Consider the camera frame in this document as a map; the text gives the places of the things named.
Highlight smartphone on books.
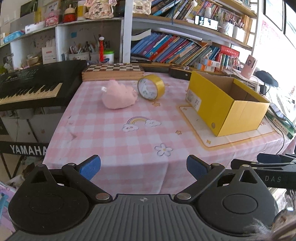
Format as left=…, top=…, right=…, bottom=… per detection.
left=269, top=103, right=287, bottom=120

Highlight smartphone on shelf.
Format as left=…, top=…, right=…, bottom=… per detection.
left=194, top=15, right=219, bottom=31

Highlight black power adapter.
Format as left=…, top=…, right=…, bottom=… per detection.
left=260, top=85, right=267, bottom=95

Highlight yellow cardboard box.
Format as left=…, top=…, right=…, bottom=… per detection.
left=186, top=71, right=270, bottom=137

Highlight white quilted handbag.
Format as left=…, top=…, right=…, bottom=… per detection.
left=132, top=0, right=152, bottom=15

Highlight white bookshelf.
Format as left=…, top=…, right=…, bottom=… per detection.
left=1, top=1, right=253, bottom=71

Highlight yellow tape roll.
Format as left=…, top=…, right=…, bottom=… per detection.
left=137, top=74, right=165, bottom=100

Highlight green lid white jar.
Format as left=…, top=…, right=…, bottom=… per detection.
left=102, top=49, right=114, bottom=64

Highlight black Yamaha keyboard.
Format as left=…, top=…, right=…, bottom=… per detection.
left=1, top=60, right=87, bottom=111

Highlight pink plush pig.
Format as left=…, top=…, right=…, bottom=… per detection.
left=101, top=80, right=138, bottom=109

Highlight pink checkered tablecloth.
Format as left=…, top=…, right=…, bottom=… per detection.
left=44, top=74, right=295, bottom=196

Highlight red tassel ornament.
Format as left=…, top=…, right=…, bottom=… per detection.
left=98, top=36, right=104, bottom=63

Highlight wooden chess board box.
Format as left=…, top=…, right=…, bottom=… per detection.
left=82, top=63, right=144, bottom=82

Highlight dark wooden small box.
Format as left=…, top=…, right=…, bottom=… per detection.
left=169, top=66, right=192, bottom=81

